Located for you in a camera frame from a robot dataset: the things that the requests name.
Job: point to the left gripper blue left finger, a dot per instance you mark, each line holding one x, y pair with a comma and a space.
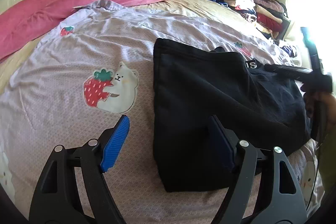
112, 142

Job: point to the white plastic bag with clothes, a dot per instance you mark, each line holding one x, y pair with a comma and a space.
292, 48

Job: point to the lilac strawberry print quilt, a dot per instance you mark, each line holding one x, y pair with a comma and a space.
88, 71

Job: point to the pile of folded clothes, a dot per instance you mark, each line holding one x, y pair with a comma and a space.
270, 17

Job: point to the right hand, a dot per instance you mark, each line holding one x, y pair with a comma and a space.
323, 98

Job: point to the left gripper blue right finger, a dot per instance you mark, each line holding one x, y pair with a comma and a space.
224, 143

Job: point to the black sweatshirt with orange cuffs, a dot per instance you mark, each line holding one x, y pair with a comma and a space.
190, 86

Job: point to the pink fleece blanket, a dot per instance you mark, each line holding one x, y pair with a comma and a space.
30, 19

